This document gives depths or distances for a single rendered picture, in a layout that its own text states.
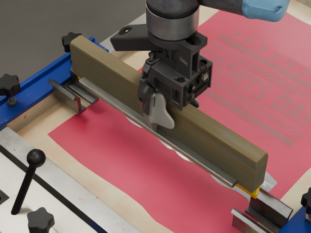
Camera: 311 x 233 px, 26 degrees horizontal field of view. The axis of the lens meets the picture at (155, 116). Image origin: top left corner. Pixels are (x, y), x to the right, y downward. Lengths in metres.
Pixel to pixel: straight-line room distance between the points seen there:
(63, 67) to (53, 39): 1.62
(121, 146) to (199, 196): 0.18
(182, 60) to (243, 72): 0.45
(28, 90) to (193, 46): 0.46
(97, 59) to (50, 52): 1.76
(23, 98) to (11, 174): 0.22
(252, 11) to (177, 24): 0.11
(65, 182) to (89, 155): 0.10
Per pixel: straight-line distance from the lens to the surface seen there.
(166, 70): 0.99
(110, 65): 1.13
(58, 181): 1.17
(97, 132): 1.28
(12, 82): 1.24
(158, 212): 1.16
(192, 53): 0.95
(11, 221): 1.03
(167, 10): 0.91
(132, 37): 1.02
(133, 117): 1.14
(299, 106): 1.35
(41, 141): 1.28
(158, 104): 1.05
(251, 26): 1.52
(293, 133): 1.30
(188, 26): 0.93
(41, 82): 1.32
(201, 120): 1.04
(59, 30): 3.01
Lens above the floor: 1.91
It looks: 47 degrees down
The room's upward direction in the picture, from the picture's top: straight up
